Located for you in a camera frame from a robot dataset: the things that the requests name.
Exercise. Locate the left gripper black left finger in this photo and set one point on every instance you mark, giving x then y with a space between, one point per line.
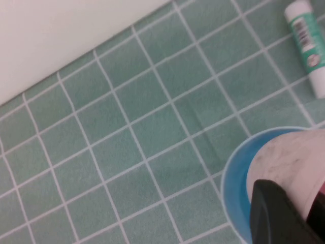
274 218

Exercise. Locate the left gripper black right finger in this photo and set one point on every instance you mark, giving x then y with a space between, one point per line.
319 211

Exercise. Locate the pink plastic cup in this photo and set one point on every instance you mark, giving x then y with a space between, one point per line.
287 157

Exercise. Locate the light blue marbled cup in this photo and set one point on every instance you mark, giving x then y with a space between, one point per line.
234 193

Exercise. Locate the green white-checked tablecloth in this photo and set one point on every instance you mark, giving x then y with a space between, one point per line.
127 139

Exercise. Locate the green white glue stick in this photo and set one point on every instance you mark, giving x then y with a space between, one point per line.
306 38

